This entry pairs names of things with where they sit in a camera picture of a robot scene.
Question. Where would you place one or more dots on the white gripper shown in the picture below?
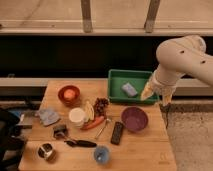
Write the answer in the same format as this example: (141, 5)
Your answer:
(161, 84)

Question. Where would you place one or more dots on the dark grape bunch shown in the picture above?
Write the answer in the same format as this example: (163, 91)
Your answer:
(100, 106)

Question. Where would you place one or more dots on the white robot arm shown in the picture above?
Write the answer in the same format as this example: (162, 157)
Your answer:
(178, 57)

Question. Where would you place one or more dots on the metal cup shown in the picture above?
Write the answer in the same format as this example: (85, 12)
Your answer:
(46, 151)

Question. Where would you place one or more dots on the green plastic tray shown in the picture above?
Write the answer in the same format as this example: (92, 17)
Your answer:
(117, 78)

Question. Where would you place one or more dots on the blue sponge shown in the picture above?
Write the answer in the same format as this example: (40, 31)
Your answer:
(129, 90)

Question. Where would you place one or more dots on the purple bowl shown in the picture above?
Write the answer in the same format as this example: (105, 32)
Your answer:
(134, 119)

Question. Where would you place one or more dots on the black remote control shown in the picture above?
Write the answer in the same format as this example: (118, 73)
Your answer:
(117, 133)

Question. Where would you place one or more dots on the metal spoon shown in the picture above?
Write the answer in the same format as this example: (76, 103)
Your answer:
(108, 120)

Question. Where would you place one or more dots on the orange carrot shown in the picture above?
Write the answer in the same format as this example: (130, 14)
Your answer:
(94, 123)

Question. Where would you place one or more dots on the small blue bowl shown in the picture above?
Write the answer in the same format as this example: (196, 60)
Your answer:
(101, 154)

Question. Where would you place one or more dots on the white round container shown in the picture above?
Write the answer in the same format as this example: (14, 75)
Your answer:
(77, 116)

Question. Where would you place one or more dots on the red bowl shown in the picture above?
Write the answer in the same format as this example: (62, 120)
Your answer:
(68, 102)

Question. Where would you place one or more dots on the orange ball in bowl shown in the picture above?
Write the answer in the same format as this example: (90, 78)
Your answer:
(69, 94)

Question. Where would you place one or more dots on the blue grey cloth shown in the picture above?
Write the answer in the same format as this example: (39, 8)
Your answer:
(48, 116)

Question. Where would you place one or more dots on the black chair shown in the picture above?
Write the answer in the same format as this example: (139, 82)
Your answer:
(8, 142)

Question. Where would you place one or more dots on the black handled utensil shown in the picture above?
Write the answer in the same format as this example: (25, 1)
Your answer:
(80, 143)

